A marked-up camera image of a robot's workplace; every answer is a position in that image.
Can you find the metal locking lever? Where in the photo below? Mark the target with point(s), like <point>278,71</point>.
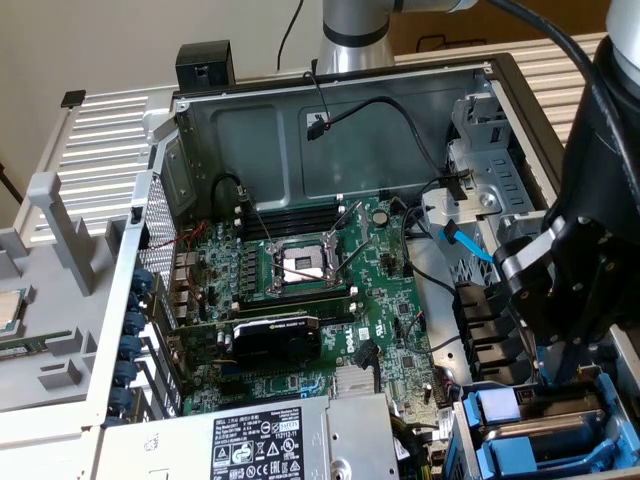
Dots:
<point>354,259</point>
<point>262,222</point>

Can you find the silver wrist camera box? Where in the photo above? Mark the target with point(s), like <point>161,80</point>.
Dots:
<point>525,250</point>

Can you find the silver CPU chip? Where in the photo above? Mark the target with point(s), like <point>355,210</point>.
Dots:
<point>7,310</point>

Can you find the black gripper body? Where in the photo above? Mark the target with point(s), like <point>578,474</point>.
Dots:
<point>590,165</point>

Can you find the grey plastic parts rack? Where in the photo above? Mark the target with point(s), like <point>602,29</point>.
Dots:
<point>35,395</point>

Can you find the grey power supply unit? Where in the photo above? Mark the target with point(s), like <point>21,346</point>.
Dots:
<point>350,435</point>

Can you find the hard drive with blue caddy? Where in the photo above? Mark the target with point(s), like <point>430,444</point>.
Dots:
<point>462,440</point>

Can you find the black graphics card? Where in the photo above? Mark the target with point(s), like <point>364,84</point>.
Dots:
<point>275,345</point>

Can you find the open grey PC case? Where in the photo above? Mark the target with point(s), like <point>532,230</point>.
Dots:
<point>250,150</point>

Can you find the green RAM stick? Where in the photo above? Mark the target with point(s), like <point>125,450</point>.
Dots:
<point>20,345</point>

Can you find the black RAM slot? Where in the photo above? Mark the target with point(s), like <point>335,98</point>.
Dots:
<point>295,229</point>
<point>300,298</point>
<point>295,216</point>
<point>300,312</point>

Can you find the blue plastic disk carrier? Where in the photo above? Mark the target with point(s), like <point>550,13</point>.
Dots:
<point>505,455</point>

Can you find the dark blue slot retainer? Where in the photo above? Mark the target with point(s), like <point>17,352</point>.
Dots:
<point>120,400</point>
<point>133,323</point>
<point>130,347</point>
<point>126,373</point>
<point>142,278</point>
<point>136,301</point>

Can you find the CPU socket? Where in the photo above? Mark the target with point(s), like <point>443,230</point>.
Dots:
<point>295,257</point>

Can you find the metal socket cover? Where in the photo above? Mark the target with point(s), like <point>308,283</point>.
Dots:
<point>334,255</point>

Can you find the silver chipset heat sink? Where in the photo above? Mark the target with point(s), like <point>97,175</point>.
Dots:
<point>352,382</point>

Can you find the coin cell battery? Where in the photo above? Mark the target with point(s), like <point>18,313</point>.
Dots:
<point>381,216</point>

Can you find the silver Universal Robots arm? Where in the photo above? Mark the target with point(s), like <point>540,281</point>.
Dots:
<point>350,50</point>

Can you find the small black box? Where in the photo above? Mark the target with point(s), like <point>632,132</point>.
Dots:
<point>205,60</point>

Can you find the grey metal drive cage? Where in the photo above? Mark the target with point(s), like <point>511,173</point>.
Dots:
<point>500,175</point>

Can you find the green Dell motherboard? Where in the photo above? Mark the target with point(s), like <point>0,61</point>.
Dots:
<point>380,300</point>

